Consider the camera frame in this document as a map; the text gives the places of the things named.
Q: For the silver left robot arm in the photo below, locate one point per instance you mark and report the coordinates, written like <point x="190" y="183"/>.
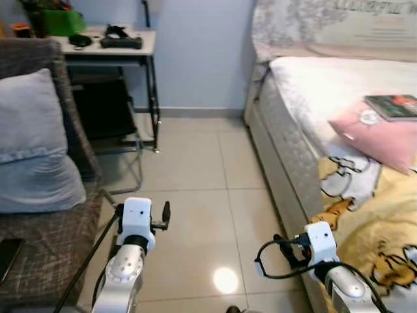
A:
<point x="124" y="274"/>

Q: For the grey cushion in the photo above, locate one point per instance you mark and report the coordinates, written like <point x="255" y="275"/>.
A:
<point x="32" y="143"/>

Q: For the dark cover book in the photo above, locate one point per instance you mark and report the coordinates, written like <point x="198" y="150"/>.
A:
<point x="394" y="106"/>

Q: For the grey woven sofa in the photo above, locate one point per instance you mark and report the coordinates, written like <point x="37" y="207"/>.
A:
<point x="45" y="248"/>

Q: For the beige printed headboard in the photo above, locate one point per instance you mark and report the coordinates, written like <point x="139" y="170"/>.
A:
<point x="313" y="26"/>

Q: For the black folding chair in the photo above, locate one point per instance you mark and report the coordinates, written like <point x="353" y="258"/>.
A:
<point x="98" y="107"/>

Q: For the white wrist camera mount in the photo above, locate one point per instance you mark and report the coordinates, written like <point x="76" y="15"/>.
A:
<point x="137" y="215"/>
<point x="320" y="241"/>

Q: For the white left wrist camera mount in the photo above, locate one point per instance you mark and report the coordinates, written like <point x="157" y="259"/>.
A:
<point x="137" y="215"/>

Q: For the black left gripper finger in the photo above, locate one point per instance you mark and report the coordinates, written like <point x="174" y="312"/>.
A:
<point x="166" y="212"/>

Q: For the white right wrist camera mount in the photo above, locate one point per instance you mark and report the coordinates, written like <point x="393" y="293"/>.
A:
<point x="320" y="241"/>

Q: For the grey quilted bed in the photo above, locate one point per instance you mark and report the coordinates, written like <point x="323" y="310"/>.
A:
<point x="280" y="130"/>

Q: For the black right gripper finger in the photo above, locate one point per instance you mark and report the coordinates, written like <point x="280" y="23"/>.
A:
<point x="280" y="246"/>

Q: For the white bed sheet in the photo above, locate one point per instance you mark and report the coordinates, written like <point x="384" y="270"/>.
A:
<point x="319" y="85"/>

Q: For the yellow cartoon print blanket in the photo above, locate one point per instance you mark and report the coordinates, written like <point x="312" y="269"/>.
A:
<point x="378" y="222"/>

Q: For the large black device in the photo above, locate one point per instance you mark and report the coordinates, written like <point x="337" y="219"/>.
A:
<point x="120" y="40"/>

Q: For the white black-framed side table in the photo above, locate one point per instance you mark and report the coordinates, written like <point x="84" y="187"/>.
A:
<point x="146" y="42"/>

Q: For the dark robot foot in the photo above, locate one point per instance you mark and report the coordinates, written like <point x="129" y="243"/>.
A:
<point x="233" y="309"/>

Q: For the small orange item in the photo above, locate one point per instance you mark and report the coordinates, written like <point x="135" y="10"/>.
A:
<point x="21" y="30"/>

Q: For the green box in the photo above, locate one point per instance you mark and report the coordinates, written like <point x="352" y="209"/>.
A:
<point x="65" y="23"/>

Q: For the small black item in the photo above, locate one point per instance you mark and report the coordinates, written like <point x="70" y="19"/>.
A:
<point x="80" y="40"/>

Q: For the pink pillow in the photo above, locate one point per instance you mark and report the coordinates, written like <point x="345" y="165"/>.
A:
<point x="384" y="140"/>

